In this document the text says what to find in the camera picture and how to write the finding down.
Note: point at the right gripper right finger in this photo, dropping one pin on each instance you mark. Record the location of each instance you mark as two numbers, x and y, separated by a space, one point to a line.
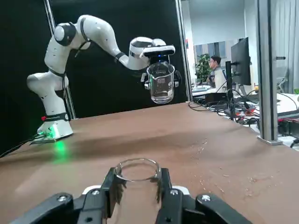
187 210

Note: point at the black computer monitor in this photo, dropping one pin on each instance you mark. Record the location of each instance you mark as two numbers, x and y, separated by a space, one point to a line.
241 63

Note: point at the green potted plant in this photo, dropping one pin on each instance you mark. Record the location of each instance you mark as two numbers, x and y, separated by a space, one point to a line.
202 67

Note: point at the clear glass conical flask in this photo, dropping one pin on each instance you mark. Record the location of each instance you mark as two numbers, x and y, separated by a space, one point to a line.
137 180

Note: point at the black mini computer box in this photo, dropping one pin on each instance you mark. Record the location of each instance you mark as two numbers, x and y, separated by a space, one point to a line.
216 97

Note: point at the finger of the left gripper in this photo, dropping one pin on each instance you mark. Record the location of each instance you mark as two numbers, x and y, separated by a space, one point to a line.
178 79
145 81

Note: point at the grey office chair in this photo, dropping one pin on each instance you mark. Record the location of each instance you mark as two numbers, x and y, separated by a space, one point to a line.
283 85

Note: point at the clear glass beaker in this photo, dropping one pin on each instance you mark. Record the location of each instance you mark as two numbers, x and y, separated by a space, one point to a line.
161 93

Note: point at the black equipment box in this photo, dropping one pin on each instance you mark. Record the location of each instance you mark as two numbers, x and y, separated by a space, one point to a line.
288 127

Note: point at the person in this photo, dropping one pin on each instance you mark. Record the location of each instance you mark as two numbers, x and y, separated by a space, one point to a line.
217 74

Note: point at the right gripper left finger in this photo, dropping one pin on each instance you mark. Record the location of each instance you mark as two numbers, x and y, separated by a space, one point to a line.
70 210

